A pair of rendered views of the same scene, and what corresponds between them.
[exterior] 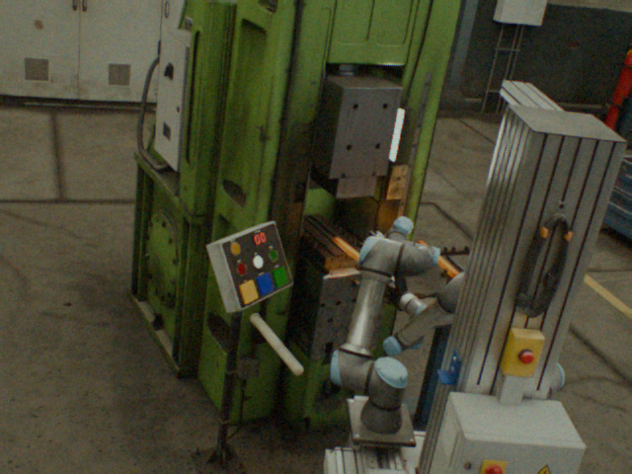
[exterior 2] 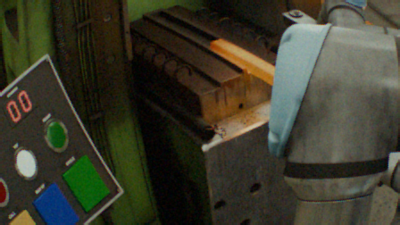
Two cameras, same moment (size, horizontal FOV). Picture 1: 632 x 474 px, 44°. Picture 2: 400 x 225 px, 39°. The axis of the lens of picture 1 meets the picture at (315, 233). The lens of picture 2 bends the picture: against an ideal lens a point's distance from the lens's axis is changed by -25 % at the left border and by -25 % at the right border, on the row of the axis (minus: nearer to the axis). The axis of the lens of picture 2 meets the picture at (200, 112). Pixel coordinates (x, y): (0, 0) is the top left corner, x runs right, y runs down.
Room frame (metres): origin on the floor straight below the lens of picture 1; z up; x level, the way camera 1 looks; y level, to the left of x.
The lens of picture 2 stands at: (2.03, -0.15, 1.63)
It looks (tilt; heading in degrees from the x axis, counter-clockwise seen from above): 30 degrees down; 4
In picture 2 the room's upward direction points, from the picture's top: 7 degrees counter-clockwise
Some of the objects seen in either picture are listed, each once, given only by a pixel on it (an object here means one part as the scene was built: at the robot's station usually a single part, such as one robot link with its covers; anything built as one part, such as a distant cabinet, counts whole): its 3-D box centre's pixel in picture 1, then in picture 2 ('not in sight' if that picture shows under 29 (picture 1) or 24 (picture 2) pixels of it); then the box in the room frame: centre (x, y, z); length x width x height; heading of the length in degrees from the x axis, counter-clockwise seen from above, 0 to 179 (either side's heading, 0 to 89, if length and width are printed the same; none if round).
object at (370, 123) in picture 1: (349, 118); not in sight; (3.45, -0.07, 1.56); 0.42 x 0.39 x 0.40; 33
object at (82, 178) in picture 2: (279, 276); (84, 184); (2.90, 0.12, 1.01); 0.07 x 0.05 x 0.07; 148
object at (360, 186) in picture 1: (333, 170); not in sight; (3.43, -0.03, 1.32); 0.42 x 0.20 x 0.10; 33
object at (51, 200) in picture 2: (264, 283); (54, 211); (2.81, 0.17, 1.01); 0.07 x 0.05 x 0.07; 148
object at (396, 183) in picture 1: (396, 182); not in sight; (3.53, -0.34, 1.27); 0.09 x 0.02 x 0.17; 123
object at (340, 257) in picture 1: (321, 240); (187, 53); (3.43, -0.03, 0.96); 0.42 x 0.20 x 0.09; 33
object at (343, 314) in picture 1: (322, 285); (220, 147); (3.47, -0.08, 0.69); 0.56 x 0.38 x 0.45; 33
